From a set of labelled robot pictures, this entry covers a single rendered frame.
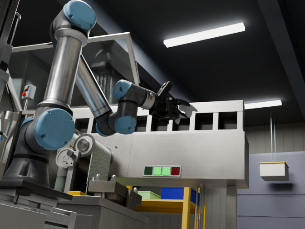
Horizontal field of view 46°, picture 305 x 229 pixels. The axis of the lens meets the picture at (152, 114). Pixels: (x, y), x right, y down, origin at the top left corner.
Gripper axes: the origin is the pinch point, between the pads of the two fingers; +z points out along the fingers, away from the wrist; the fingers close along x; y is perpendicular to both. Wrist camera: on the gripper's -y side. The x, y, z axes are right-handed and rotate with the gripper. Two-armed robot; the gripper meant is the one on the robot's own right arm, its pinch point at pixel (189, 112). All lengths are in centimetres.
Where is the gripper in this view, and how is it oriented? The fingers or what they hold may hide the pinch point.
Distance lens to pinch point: 153.4
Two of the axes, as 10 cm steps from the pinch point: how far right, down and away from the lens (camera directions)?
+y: -0.2, 8.7, -4.9
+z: 8.1, 3.0, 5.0
